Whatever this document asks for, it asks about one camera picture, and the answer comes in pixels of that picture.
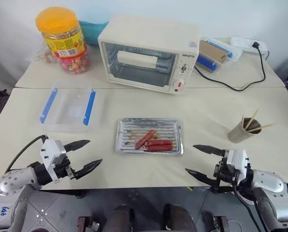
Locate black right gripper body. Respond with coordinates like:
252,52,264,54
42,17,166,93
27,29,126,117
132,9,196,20
214,157,239,187

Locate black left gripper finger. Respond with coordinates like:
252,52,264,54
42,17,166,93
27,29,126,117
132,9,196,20
73,159,103,180
63,139,91,153

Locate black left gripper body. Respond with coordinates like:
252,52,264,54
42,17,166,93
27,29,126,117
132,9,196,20
53,157,76,181

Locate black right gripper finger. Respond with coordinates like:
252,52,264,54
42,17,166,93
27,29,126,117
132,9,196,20
185,168,219,188
193,145,228,158

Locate metal cup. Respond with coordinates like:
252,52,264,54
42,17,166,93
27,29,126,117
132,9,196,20
227,117,262,144

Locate dark rounded shape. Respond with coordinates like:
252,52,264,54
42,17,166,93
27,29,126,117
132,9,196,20
109,204,135,232
163,203,198,232

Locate clear box with blue clips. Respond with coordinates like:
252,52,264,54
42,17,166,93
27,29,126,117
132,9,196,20
194,38,243,74
35,81,98,133

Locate brown metal foot block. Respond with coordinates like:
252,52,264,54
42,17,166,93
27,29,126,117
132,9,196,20
213,214,231,232
77,216,101,232

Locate silver metal baking tray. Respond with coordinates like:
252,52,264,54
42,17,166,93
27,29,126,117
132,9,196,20
114,117,185,157

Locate clear plastic snack bag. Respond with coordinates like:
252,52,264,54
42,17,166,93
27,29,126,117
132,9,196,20
28,48,58,65

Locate brown cardboard piece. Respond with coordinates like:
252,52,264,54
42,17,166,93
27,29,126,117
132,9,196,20
198,40,228,66

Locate candy jar with orange lid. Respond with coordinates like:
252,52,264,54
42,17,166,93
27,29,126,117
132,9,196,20
35,7,91,75

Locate white power strip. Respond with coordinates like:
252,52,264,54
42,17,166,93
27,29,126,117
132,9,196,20
230,36,268,54

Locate teal plastic basin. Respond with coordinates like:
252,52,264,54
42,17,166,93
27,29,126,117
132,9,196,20
78,20,110,46

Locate cream toaster oven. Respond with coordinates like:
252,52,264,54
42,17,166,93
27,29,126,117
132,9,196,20
97,14,201,95

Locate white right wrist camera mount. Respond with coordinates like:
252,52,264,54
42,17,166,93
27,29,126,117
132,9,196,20
225,148,248,181

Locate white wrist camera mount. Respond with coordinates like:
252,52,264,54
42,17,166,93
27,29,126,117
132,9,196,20
225,148,248,181
39,139,67,182

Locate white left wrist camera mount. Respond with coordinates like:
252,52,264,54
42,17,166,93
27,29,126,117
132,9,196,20
39,139,67,182

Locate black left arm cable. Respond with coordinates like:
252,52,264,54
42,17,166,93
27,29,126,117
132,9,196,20
5,135,49,174

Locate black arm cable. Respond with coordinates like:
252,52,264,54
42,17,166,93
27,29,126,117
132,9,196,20
230,183,268,232
5,135,49,174

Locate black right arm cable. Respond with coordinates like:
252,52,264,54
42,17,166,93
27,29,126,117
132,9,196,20
230,183,268,232

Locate black oven power cable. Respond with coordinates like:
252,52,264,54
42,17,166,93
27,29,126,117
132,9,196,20
193,41,267,92

